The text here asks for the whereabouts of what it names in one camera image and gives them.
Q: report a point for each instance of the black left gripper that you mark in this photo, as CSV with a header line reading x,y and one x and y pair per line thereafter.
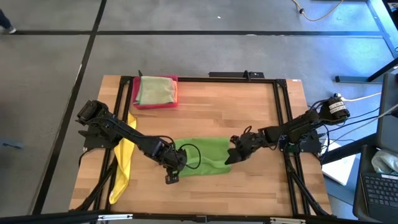
x,y
174,161

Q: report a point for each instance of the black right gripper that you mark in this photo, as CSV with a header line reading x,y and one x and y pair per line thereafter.
x,y
252,144

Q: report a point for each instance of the bright green microfiber towel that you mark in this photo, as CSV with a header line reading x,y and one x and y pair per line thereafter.
x,y
211,155

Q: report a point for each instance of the pale green microfiber towel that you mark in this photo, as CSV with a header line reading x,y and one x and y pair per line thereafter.
x,y
155,90

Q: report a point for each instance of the black desk leg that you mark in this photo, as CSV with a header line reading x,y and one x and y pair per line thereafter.
x,y
357,79

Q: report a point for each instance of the white flat board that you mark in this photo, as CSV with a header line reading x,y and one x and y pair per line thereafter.
x,y
339,169

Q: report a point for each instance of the person's foot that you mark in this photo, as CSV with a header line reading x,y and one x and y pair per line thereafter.
x,y
7,26

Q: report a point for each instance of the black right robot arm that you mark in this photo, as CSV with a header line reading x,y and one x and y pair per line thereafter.
x,y
304,124

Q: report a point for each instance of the black aluminium table frame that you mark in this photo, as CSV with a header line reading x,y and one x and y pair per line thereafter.
x,y
233,80

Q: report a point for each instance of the black mounting bar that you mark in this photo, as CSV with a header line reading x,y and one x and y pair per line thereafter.
x,y
236,74

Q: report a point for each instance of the dark grey panel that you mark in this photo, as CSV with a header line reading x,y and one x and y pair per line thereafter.
x,y
388,118

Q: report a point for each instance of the black laptop keyboard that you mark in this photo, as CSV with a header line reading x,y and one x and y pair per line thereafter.
x,y
381,193

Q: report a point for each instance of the pink plastic bin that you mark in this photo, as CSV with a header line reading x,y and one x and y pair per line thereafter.
x,y
136,105

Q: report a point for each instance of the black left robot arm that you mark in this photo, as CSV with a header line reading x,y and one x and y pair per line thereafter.
x,y
124,133

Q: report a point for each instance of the silver metal bracket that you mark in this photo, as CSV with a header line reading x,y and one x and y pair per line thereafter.
x,y
115,216
287,220

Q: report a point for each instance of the white plastic bag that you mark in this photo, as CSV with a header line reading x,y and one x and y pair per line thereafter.
x,y
385,161

